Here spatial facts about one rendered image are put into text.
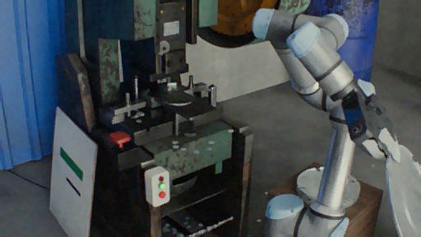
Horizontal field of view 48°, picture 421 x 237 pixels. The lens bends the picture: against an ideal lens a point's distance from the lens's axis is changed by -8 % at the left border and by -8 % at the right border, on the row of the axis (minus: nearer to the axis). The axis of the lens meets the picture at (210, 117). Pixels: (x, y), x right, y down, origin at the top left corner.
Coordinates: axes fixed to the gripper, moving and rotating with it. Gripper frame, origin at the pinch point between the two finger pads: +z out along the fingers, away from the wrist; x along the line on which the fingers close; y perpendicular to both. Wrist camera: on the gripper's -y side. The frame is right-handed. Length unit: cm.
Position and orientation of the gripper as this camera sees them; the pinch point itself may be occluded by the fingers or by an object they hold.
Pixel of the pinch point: (393, 160)
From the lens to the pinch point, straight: 114.0
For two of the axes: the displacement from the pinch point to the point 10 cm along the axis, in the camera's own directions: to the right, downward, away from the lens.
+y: 3.9, -3.8, 8.4
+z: 6.4, 7.7, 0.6
